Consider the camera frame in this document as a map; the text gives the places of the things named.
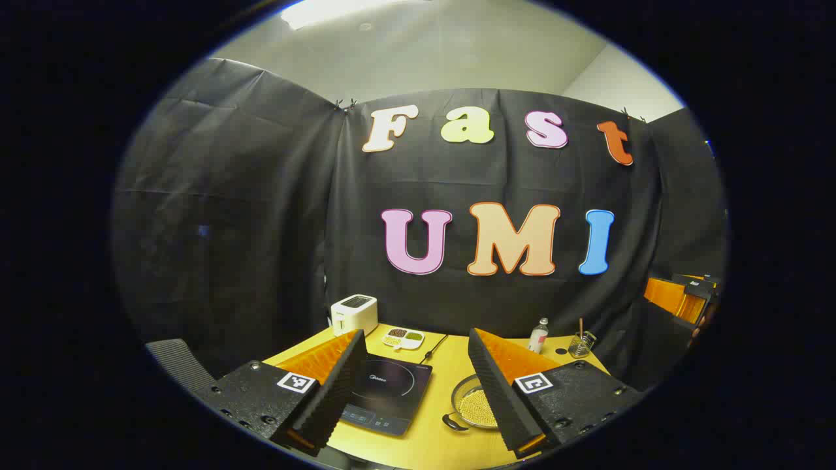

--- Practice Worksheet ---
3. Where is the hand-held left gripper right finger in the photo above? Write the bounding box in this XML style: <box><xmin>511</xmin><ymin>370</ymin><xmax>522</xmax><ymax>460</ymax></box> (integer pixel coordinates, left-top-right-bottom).
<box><xmin>468</xmin><ymin>328</ymin><xmax>644</xmax><ymax>460</ymax></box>

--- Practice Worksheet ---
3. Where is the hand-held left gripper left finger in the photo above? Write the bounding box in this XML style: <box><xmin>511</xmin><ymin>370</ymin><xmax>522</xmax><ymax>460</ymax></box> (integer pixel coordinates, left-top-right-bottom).
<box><xmin>194</xmin><ymin>328</ymin><xmax>368</xmax><ymax>458</ymax></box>

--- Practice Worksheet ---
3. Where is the black induction cooktop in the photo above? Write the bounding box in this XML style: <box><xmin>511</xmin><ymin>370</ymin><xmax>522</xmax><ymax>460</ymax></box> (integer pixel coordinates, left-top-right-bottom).
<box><xmin>340</xmin><ymin>353</ymin><xmax>433</xmax><ymax>437</ymax></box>

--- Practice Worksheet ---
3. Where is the pile of yellow beans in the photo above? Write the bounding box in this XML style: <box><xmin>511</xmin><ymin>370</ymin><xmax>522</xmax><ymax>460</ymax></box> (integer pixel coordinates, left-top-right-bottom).
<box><xmin>458</xmin><ymin>387</ymin><xmax>498</xmax><ymax>428</ymax></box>

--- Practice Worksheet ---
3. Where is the black backdrop cloth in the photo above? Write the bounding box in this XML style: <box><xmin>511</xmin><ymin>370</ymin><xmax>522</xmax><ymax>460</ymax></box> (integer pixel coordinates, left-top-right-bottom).
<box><xmin>111</xmin><ymin>57</ymin><xmax>729</xmax><ymax>392</ymax></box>

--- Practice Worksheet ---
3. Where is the black power cable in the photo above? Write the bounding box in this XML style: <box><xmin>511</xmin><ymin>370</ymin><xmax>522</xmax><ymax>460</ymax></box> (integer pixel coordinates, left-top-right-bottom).
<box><xmin>421</xmin><ymin>334</ymin><xmax>449</xmax><ymax>364</ymax></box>

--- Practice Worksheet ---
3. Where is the white divided plate with beans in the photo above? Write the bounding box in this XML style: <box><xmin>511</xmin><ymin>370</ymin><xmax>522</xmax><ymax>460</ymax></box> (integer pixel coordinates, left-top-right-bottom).
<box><xmin>382</xmin><ymin>328</ymin><xmax>425</xmax><ymax>351</ymax></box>

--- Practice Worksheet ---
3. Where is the steel pot with black handles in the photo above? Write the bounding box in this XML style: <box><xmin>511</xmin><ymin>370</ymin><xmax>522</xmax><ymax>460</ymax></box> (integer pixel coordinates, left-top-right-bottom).
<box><xmin>442</xmin><ymin>373</ymin><xmax>500</xmax><ymax>432</ymax></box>

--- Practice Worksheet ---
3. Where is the white toaster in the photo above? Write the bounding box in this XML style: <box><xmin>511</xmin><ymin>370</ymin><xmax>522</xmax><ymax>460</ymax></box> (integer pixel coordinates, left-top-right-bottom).
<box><xmin>330</xmin><ymin>294</ymin><xmax>378</xmax><ymax>337</ymax></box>

